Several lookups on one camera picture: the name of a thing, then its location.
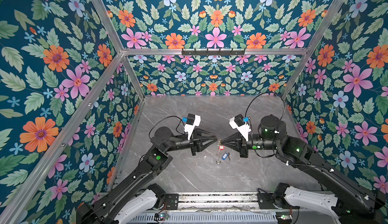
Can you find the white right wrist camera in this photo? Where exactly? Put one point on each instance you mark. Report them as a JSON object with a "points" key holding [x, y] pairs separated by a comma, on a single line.
{"points": [[241, 124]]}

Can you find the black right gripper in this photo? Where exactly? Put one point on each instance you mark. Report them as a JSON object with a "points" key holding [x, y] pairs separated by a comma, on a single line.
{"points": [[242, 147]]}

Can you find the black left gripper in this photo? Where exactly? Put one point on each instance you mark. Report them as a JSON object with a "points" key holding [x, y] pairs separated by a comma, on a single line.
{"points": [[196, 140]]}

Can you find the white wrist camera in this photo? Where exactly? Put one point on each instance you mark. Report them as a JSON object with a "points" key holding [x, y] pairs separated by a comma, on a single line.
{"points": [[191, 121], [241, 124]]}

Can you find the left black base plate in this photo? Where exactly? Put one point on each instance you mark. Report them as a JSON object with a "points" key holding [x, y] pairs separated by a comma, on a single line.
{"points": [[167, 201]]}

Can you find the blue-capped key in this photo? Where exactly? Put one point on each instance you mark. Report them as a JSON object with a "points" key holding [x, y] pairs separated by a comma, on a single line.
{"points": [[226, 156]]}

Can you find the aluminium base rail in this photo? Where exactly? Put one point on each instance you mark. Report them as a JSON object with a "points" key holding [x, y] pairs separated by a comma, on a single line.
{"points": [[230, 201]]}

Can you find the black hook rail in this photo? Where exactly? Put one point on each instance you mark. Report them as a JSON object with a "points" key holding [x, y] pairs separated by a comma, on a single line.
{"points": [[212, 52]]}

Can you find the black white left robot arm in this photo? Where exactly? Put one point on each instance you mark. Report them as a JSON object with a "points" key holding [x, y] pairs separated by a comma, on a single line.
{"points": [[151, 164]]}

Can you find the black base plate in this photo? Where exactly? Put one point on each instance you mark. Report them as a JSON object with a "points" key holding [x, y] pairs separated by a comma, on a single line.
{"points": [[267, 201], [167, 201]]}

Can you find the white vented cable duct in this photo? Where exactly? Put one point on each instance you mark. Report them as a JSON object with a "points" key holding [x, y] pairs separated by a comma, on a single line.
{"points": [[208, 218]]}

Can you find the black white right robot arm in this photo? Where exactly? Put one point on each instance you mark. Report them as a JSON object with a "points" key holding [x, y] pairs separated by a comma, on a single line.
{"points": [[348, 201]]}

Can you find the large keyring with yellow sleeve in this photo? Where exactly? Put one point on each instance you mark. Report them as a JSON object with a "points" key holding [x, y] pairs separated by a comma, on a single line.
{"points": [[218, 161]]}

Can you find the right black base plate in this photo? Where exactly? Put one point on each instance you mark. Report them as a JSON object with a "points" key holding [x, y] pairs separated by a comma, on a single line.
{"points": [[267, 201]]}

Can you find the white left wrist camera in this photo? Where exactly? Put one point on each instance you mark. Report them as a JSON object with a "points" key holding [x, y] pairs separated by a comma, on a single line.
{"points": [[191, 121]]}

